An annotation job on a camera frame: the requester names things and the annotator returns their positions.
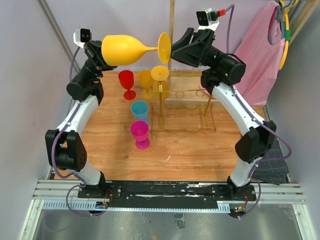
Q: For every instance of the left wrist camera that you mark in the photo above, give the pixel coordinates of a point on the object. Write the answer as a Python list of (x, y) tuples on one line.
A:
[(81, 36)]

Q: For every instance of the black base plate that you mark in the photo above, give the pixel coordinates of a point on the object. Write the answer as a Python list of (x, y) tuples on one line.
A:
[(166, 195)]

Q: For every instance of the red plastic wine glass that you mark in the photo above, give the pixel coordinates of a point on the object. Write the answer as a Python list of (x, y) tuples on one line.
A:
[(126, 79)]

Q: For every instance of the yellow hanger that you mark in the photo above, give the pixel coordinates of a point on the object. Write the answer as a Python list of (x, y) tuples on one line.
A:
[(285, 35)]

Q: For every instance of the hanging yellow wine glass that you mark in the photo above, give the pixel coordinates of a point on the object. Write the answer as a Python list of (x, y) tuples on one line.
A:
[(160, 74)]

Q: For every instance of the gold wire glass rack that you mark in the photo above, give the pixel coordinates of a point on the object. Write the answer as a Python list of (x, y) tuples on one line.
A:
[(186, 98)]

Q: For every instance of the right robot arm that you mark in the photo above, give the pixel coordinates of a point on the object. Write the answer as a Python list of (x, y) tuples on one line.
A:
[(224, 70)]

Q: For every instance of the wooden rack frame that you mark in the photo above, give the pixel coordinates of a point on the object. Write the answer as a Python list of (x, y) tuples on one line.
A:
[(299, 11)]

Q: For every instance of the blue plastic wine glass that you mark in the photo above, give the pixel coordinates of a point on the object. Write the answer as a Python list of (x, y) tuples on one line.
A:
[(140, 111)]

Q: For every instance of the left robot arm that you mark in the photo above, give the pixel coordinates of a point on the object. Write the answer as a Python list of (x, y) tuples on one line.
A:
[(65, 149)]

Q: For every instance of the wooden pole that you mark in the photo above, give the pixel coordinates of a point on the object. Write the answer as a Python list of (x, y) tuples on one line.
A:
[(171, 34)]

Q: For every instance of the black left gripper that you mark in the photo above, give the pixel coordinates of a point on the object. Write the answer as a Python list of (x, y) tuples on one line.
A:
[(94, 50)]

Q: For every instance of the pink cloth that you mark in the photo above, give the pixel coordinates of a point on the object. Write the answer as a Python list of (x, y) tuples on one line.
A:
[(261, 49)]

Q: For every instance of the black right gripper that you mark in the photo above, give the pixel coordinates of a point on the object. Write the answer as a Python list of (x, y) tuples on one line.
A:
[(193, 54)]

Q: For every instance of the magenta plastic wine glass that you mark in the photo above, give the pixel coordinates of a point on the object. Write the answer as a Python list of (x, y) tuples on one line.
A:
[(140, 132)]

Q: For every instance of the yellow plastic wine glass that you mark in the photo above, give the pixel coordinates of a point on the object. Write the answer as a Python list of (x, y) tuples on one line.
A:
[(123, 50)]

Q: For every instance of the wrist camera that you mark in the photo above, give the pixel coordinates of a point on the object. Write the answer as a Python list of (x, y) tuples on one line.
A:
[(81, 36), (207, 19)]

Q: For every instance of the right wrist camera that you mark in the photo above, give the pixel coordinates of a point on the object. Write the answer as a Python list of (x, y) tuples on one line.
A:
[(207, 19)]

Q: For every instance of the dark grey mat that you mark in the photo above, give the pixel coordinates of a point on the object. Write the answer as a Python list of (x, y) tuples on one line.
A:
[(272, 171)]

